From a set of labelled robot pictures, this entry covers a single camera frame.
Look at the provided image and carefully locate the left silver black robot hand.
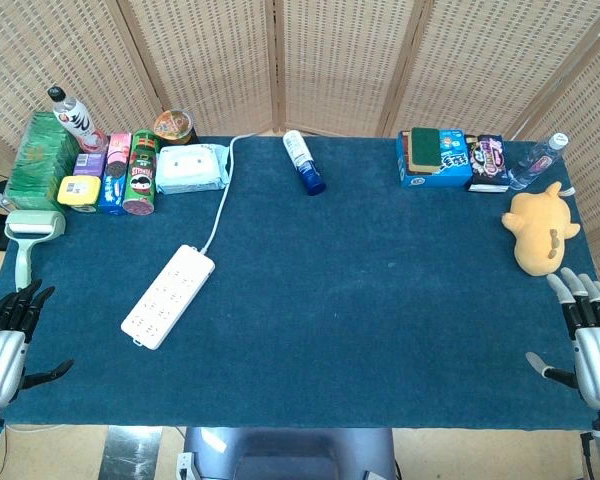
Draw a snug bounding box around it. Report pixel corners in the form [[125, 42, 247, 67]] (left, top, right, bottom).
[[0, 278, 75, 409]]

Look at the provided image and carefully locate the white power strip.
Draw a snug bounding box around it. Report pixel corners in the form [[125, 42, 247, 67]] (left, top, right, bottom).
[[120, 243, 216, 350]]

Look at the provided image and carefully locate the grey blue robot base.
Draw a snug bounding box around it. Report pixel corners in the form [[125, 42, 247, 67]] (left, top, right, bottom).
[[177, 426, 399, 480]]

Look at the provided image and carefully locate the pale green lint roller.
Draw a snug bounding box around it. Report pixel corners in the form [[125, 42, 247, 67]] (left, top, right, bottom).
[[3, 209, 67, 294]]

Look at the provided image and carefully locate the yellow plush toy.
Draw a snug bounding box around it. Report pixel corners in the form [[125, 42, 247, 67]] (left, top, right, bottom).
[[502, 181, 581, 277]]

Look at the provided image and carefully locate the shiny metal plate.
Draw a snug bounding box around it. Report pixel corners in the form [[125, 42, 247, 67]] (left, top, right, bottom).
[[99, 426, 164, 480]]

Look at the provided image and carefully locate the yellow tin box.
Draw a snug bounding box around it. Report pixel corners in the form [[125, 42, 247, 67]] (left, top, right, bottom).
[[56, 174, 102, 207]]

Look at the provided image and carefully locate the green packet box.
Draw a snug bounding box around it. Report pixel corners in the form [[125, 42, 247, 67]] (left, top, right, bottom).
[[3, 110, 81, 211]]

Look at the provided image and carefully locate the clear water bottle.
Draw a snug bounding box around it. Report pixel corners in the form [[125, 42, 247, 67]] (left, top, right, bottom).
[[507, 132, 569, 191]]

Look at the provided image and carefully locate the pink and blue cookie box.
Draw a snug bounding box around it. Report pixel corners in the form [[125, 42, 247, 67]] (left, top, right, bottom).
[[97, 131, 133, 216]]

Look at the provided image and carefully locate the purple small box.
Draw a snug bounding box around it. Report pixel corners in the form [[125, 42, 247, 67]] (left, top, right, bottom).
[[72, 151, 107, 177]]

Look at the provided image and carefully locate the green Pringles can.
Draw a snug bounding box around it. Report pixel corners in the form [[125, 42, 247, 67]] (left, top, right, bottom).
[[121, 128, 161, 216]]

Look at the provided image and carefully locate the dark snack package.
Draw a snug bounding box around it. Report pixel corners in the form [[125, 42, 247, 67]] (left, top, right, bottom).
[[464, 133, 510, 194]]

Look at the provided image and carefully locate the pink plastic cup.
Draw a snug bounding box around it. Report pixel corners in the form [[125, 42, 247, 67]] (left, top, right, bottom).
[[79, 130, 109, 154]]

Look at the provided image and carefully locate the white bottle with black cap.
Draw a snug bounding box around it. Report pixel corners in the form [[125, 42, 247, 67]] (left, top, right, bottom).
[[47, 85, 106, 151]]

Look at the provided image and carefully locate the light blue wet wipes pack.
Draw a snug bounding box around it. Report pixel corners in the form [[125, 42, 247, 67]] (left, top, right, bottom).
[[154, 142, 231, 195]]

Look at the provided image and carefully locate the blue table mat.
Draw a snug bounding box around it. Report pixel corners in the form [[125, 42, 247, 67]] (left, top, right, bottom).
[[0, 134, 600, 431]]

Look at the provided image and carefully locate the green scouring sponge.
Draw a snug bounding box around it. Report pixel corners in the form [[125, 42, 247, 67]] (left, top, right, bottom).
[[409, 127, 440, 169]]

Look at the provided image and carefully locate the instant noodle cup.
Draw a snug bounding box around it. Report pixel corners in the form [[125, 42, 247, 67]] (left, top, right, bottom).
[[153, 108, 200, 147]]

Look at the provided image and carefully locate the white and blue spray bottle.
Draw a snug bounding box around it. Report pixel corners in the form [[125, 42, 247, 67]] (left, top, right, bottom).
[[282, 129, 327, 196]]

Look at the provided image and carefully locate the woven bamboo folding screen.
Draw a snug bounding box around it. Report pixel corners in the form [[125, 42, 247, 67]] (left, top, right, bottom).
[[0, 0, 600, 296]]

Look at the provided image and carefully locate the white power cable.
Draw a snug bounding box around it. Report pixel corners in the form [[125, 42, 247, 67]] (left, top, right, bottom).
[[198, 132, 259, 254]]

